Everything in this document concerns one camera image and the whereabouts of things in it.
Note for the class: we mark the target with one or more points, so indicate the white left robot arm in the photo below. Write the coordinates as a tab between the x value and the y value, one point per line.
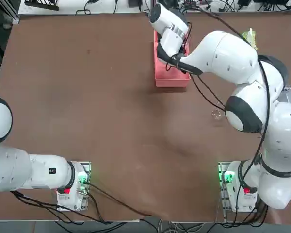
38	173

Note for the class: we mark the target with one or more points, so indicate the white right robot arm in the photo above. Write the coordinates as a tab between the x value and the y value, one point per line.
232	55

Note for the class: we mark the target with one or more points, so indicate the pink plastic container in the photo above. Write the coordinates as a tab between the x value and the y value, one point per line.
172	81

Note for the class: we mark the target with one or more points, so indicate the green tissue pack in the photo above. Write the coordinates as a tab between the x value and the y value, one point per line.
251	36

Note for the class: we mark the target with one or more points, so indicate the black power adapter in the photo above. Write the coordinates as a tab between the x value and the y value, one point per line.
135	2

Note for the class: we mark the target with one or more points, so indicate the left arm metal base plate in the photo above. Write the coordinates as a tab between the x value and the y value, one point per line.
89	167

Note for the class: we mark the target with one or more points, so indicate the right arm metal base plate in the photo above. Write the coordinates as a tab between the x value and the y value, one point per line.
221	199

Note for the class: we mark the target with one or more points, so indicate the aluminium corner bracket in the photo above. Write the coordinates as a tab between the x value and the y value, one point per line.
15	18

